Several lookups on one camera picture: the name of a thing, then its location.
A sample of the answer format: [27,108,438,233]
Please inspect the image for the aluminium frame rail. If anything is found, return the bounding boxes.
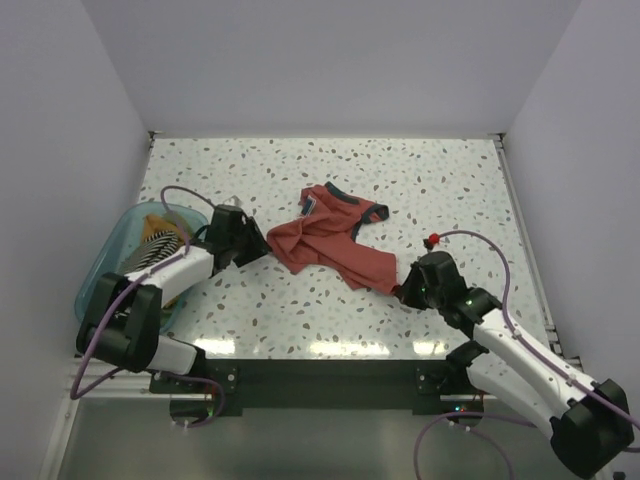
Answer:
[492,130,584,371]

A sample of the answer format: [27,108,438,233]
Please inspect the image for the red tank top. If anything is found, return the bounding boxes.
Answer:
[267,182,398,295]

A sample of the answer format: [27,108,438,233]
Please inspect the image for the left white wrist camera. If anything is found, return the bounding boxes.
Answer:
[220,195,242,208]

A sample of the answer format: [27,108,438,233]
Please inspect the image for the mustard yellow tank top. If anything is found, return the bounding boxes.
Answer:
[140,214,175,244]

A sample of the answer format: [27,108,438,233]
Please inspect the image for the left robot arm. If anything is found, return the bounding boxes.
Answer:
[76,205,269,392]

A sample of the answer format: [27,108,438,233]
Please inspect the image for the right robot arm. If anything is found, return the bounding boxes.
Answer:
[396,252,634,479]

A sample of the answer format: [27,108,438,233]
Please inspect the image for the black white striped tank top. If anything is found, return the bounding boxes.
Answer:
[118,230,181,275]

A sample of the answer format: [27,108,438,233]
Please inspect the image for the teal plastic basket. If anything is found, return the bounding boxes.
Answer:
[74,202,209,334]

